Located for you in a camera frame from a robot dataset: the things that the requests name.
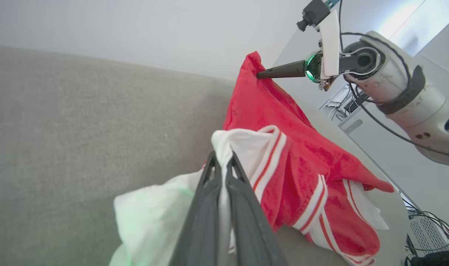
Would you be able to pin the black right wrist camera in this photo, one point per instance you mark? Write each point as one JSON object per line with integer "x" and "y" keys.
{"x": 315, "y": 13}

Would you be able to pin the grey fabric sofa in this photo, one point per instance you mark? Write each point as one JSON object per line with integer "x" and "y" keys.
{"x": 80, "y": 129}

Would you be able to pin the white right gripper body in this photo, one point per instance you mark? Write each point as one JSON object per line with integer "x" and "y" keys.
{"x": 329, "y": 48}

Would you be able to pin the cluttered desk equipment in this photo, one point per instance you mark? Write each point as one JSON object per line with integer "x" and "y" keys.
{"x": 342, "y": 105}

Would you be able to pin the red and white jersey garment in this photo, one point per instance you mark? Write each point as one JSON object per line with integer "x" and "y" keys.
{"x": 291, "y": 155}

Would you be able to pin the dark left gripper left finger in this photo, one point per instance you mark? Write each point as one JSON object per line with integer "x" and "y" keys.
{"x": 202, "y": 229}

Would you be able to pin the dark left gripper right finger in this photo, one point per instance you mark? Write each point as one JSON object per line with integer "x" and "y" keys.
{"x": 250, "y": 236}

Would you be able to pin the white vented box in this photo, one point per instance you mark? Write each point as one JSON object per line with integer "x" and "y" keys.
{"x": 427, "y": 232}

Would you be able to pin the black bag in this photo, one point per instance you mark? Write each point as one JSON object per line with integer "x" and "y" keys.
{"x": 438, "y": 258}

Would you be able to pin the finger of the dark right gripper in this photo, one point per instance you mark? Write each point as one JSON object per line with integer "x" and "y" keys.
{"x": 291, "y": 67}
{"x": 292, "y": 74}

